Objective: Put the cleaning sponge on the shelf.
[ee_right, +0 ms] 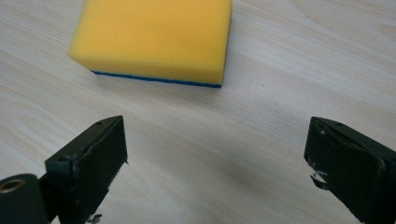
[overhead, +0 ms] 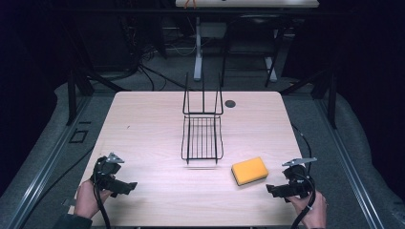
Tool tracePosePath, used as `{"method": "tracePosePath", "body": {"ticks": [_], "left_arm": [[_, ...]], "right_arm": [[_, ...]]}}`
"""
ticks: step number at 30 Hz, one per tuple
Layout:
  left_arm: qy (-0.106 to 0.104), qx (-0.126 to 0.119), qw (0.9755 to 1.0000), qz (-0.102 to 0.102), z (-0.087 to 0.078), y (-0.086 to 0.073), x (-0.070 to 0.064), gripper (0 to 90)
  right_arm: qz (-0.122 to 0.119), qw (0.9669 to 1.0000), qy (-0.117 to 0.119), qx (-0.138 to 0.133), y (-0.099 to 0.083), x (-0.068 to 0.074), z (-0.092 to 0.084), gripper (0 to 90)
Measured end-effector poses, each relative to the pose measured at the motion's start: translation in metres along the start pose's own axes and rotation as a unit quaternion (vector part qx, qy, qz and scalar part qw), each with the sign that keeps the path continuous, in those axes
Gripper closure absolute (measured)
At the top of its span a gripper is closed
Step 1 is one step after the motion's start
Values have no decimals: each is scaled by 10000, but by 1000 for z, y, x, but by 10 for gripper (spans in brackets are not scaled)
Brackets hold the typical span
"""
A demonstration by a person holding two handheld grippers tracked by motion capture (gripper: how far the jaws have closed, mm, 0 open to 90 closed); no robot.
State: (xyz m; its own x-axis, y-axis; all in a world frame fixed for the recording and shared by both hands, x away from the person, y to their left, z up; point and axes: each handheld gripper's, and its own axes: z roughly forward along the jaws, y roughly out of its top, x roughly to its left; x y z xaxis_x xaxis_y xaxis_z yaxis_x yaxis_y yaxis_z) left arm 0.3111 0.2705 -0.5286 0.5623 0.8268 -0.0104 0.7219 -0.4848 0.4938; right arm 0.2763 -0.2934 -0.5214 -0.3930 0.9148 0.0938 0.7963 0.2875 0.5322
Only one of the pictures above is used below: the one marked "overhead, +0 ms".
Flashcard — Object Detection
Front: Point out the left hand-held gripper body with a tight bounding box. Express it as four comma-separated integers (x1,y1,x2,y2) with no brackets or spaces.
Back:
90,152,126,192

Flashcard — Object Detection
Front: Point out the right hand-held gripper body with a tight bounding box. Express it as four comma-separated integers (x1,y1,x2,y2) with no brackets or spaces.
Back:
281,156,318,199

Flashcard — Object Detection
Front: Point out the person's left hand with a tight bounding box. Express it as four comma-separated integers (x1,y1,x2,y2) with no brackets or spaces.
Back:
73,178,113,220

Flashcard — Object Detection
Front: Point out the person's right hand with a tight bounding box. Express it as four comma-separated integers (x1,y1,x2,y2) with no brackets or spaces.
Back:
286,190,329,229

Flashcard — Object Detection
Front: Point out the yellow sponge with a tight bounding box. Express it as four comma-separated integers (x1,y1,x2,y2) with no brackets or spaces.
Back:
230,156,269,187

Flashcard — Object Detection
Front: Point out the black metal stand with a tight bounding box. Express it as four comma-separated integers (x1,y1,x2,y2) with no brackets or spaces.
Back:
61,18,132,127
280,47,339,130

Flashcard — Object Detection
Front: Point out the black chair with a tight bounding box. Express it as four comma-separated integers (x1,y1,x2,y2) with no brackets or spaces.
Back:
220,13,286,89

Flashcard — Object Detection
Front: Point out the white background desk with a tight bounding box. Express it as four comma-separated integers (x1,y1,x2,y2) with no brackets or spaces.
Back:
175,0,320,83

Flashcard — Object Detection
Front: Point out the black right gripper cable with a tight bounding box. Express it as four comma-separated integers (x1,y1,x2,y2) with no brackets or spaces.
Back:
289,171,317,229

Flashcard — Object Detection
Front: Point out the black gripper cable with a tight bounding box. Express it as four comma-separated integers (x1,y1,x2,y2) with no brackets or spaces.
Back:
92,173,112,229
289,171,317,229

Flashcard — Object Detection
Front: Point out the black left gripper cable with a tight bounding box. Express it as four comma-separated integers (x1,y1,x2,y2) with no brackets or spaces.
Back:
92,173,112,229

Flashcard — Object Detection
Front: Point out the thin black cable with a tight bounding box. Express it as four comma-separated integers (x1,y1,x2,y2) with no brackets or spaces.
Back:
291,124,312,175

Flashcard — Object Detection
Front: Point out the black floor cable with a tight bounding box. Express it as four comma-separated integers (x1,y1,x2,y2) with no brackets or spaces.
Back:
30,145,96,211

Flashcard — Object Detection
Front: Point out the metal floor rail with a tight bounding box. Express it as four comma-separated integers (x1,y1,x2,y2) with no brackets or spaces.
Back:
313,94,385,229
6,94,94,229

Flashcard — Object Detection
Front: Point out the black wire rack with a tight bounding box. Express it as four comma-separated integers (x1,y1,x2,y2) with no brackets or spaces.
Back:
180,72,224,165

